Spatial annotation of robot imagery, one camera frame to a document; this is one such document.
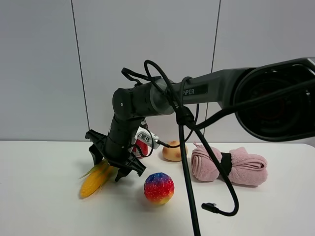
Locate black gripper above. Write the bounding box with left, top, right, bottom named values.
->
left=85, top=129, right=146, bottom=182

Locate yellow toy corn cob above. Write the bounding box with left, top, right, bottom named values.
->
left=79, top=160, right=116, bottom=199

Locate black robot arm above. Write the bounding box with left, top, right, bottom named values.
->
left=85, top=58, right=315, bottom=178

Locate red soda can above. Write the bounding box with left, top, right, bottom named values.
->
left=132, top=140, right=149, bottom=159

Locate rainbow coloured ball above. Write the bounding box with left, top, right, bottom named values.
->
left=143, top=172, right=175, bottom=205

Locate tan spotted toy bun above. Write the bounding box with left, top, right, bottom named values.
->
left=162, top=141, right=182, bottom=162

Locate pink rolled towel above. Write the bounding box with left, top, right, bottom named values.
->
left=191, top=144, right=268, bottom=186

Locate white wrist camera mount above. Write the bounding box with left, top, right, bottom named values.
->
left=135, top=127, right=159, bottom=149

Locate black cable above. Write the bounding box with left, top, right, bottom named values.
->
left=120, top=59, right=315, bottom=236

